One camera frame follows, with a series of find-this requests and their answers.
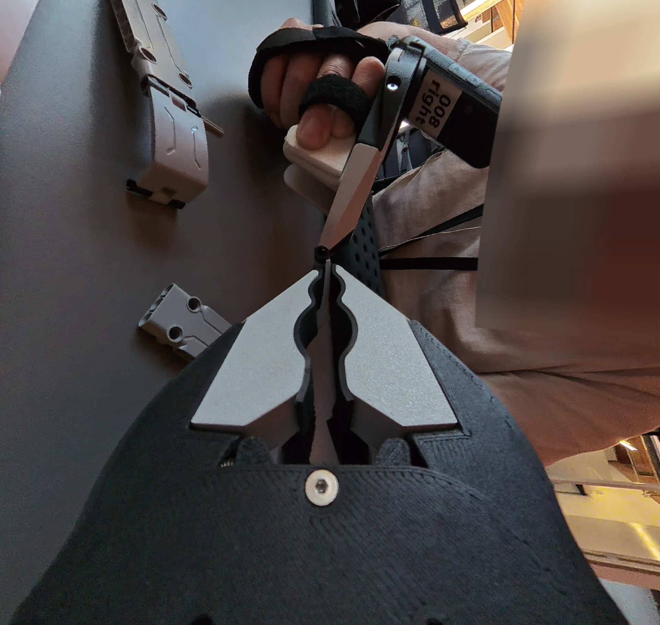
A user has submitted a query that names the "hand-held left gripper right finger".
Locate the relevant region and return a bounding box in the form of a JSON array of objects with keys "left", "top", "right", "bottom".
[{"left": 334, "top": 266, "right": 461, "bottom": 451}]

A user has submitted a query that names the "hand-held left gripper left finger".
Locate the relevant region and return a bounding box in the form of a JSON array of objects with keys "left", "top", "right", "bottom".
[{"left": 191, "top": 269, "right": 320, "bottom": 449}]

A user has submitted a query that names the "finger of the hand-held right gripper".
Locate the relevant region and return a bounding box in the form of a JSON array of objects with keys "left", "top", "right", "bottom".
[{"left": 317, "top": 142, "right": 386, "bottom": 253}]

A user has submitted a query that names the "small black pin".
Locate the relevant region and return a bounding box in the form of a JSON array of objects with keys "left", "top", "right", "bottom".
[{"left": 313, "top": 246, "right": 334, "bottom": 337}]

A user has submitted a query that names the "grey desk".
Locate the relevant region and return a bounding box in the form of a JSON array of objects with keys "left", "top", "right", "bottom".
[{"left": 0, "top": 0, "right": 385, "bottom": 600}]

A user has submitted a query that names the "person's right hand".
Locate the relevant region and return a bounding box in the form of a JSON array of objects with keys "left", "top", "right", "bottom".
[{"left": 260, "top": 16, "right": 393, "bottom": 151}]

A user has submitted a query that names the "black perforated panel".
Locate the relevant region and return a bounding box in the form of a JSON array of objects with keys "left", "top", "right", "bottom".
[{"left": 322, "top": 199, "right": 386, "bottom": 298}]

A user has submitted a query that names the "small grey toy block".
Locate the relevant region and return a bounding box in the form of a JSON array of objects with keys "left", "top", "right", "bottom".
[{"left": 137, "top": 283, "right": 231, "bottom": 362}]

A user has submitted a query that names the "person's beige clothing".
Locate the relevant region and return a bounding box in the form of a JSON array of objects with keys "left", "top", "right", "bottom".
[{"left": 371, "top": 150, "right": 660, "bottom": 467}]

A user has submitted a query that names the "grey toy block assembly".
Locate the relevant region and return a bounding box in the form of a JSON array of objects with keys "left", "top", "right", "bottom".
[{"left": 104, "top": 0, "right": 226, "bottom": 209}]

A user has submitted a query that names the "black cord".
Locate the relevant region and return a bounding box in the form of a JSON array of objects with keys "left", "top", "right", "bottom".
[
  {"left": 379, "top": 206, "right": 485, "bottom": 254},
  {"left": 379, "top": 258, "right": 478, "bottom": 273}
]

